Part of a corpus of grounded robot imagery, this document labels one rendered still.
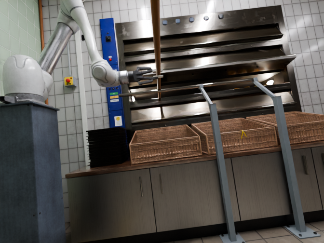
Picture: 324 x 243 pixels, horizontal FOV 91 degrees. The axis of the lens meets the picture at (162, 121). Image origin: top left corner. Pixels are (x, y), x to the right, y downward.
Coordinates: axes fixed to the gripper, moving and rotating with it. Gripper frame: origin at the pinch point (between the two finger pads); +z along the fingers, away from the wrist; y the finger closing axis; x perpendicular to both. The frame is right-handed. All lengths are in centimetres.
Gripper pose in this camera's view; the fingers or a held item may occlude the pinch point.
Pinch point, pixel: (157, 74)
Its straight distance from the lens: 115.4
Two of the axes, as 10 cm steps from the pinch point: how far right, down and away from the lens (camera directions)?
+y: 1.2, 9.9, -0.8
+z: 9.9, -1.2, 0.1
